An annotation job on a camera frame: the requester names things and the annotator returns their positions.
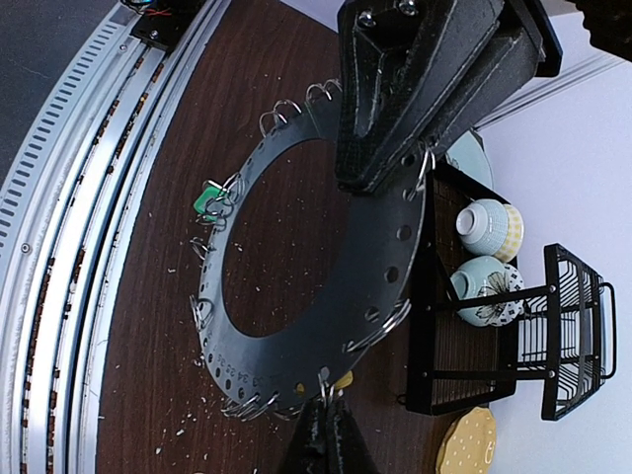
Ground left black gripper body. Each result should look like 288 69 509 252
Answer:
340 0 564 129

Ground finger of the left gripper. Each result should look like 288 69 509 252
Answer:
335 1 494 191
364 1 538 193

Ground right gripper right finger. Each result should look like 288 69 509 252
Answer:
326 398 378 474

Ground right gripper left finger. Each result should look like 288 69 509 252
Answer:
278 399 328 473

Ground light blue plate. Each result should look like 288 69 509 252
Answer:
445 131 494 190

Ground yellow dotted plate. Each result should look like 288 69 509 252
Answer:
434 407 497 474

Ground light blue ribbed bowl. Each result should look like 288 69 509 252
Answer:
455 198 509 256

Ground cream patterned bowl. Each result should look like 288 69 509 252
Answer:
494 204 524 263

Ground light blue floral bowl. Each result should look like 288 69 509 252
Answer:
450 256 508 327

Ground dotted white bowl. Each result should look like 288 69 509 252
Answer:
494 264 524 327

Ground green key tag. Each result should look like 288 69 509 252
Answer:
193 180 229 220

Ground left aluminium frame post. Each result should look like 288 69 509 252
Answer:
474 52 627 131

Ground black wire dish rack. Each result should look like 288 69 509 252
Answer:
399 163 617 421

